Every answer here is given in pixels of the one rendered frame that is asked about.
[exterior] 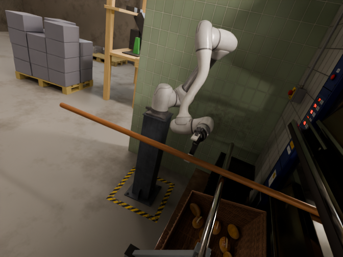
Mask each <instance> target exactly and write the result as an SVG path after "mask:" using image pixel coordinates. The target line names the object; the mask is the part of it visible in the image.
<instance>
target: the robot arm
mask: <svg viewBox="0 0 343 257"><path fill-rule="evenodd" d="M194 42H195V52H196V56H197V61H198V64H197V66H196V67H195V69H194V70H193V72H192V73H191V75H190V76H189V77H188V79H187V80H186V82H185V83H184V84H181V85H180V86H179V87H177V88H176V89H172V87H171V86H170V85H169V84H166V83H161V84H159V85H158V86H157V87H156V89H155V91H154V94H153V98H152V106H151V107H149V106H146V109H147V110H148V111H147V112H146V114H147V115H151V116H154V117H157V118H160V119H162V120H165V119H166V117H167V116H168V115H170V114H171V112H169V111H168V108H171V107H180V110H179V114H178V116H177V117H176V119H174V120H172V121H171V123H170V129H171V130H172V131H173V132H174V133H177V134H182V135H190V134H193V135H192V137H191V140H193V143H192V148H191V150H190V152H189V153H188V154H189V155H191V156H193V155H194V153H195V151H196V149H197V147H198V145H199V143H200V142H202V141H204V140H205V139H206V138H207V137H208V135H209V134H210V133H211V132H212V131H213V128H214V120H213V119H212V118H211V117H202V118H197V119H192V117H191V115H190V114H189V112H188V107H189V105H191V104H192V103H193V102H194V97H195V95H196V94H197V92H198V91H199V90H200V88H201V87H202V85H203V84H204V82H205V80H206V78H207V76H208V72H209V70H210V69H211V67H212V66H213V65H214V64H215V62H216V61H217V60H220V59H221V58H223V57H224V56H226V55H227V54H230V53H231V52H233V51H234V50H235V49H236V47H237V39H236V37H235V36H234V34H233V33H231V32H229V31H226V30H223V29H217V28H214V27H212V24H211V23H210V22H209V21H207V20H202V21H200V22H199V24H198V25H197V28H196V31H195V40H194ZM194 143H195V144H194Z"/></svg>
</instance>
